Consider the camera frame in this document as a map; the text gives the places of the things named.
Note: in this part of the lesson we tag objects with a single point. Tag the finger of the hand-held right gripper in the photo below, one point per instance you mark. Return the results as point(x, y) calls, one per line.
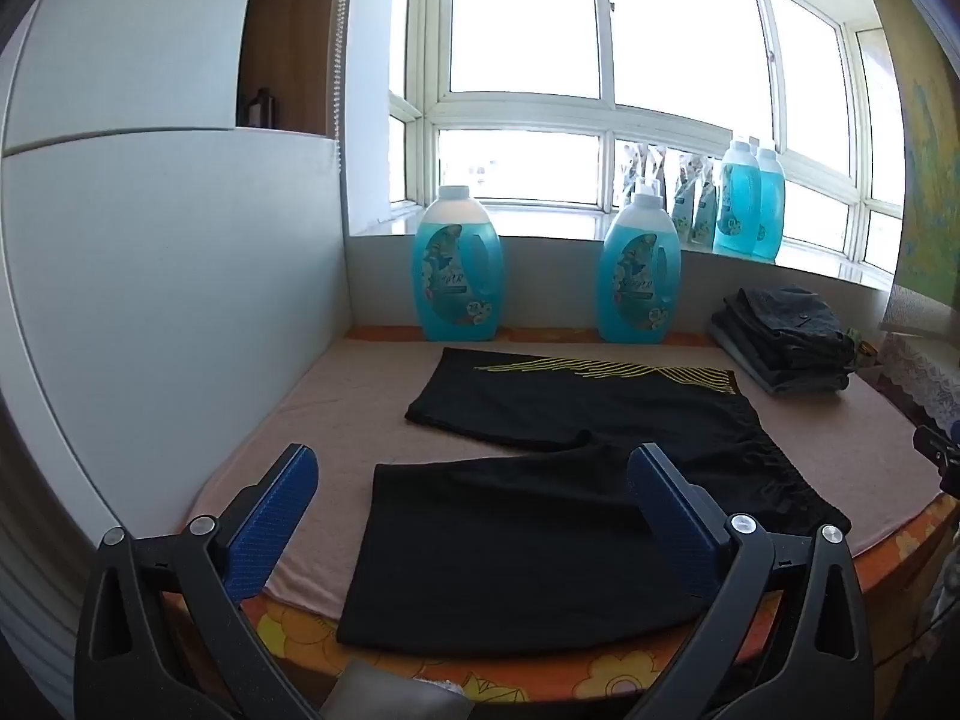
point(937, 446)

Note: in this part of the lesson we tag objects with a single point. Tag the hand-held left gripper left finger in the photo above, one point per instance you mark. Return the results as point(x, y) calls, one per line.
point(274, 517)

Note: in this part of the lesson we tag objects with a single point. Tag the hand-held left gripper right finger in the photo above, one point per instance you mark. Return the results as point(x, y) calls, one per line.
point(675, 525)

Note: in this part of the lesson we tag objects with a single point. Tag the black pants with yellow stripes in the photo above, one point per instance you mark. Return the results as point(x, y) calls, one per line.
point(525, 540)

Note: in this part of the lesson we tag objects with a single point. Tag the stack of folded dark pants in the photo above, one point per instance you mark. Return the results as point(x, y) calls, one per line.
point(787, 330)

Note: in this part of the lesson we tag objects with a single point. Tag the white lace cloth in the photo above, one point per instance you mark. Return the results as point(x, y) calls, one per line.
point(922, 375)

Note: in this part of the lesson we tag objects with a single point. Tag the beige blanket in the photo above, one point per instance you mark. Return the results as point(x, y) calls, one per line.
point(337, 420)

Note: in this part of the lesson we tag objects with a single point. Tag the blue detergent bottle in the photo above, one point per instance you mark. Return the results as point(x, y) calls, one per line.
point(637, 270)
point(739, 202)
point(454, 270)
point(772, 202)

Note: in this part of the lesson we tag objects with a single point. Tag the white wardrobe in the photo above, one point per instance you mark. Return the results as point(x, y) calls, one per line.
point(150, 240)

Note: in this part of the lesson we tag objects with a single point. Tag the teal refill pouch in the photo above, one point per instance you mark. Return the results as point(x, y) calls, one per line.
point(684, 202)
point(654, 165)
point(705, 206)
point(628, 165)

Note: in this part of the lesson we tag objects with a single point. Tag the white windowsill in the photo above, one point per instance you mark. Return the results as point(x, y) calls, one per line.
point(547, 221)

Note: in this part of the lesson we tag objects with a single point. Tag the dark bottle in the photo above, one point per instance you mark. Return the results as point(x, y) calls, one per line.
point(261, 109)

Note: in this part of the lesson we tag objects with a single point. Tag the wooden shelf niche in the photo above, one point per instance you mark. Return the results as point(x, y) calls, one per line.
point(292, 37)

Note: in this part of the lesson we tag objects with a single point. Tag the yellow green wall poster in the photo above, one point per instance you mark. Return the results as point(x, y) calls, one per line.
point(934, 202)

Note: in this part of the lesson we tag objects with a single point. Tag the white window frame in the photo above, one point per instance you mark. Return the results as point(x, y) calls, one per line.
point(607, 111)

